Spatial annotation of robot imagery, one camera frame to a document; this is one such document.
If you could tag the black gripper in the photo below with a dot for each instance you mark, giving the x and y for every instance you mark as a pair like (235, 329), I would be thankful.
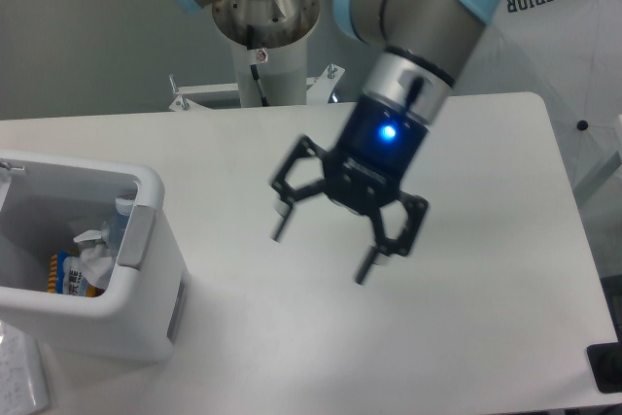
(374, 162)

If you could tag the crushed clear plastic bottle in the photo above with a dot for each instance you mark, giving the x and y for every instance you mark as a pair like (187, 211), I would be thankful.
(113, 229)

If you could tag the white tissue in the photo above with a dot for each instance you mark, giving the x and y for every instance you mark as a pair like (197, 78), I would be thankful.
(98, 265)

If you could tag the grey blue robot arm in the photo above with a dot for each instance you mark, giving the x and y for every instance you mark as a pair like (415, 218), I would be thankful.
(425, 46)

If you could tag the white trash can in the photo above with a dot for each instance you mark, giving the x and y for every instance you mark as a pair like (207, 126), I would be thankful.
(46, 201)

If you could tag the white superior umbrella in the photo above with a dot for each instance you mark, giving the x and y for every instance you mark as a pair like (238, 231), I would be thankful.
(569, 53)

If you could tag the black device at edge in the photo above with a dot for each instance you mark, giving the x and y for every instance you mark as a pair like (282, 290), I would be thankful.
(605, 362)

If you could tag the colourful snack package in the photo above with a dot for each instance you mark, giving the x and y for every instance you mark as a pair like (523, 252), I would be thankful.
(66, 276)

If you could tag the white paper sheet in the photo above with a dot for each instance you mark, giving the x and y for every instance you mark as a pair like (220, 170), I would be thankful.
(24, 388)

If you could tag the white metal bracket frame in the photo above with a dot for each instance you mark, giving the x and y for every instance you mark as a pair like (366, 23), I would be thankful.
(320, 90)

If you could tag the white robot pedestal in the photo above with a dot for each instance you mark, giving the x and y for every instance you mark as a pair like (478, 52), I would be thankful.
(268, 42)

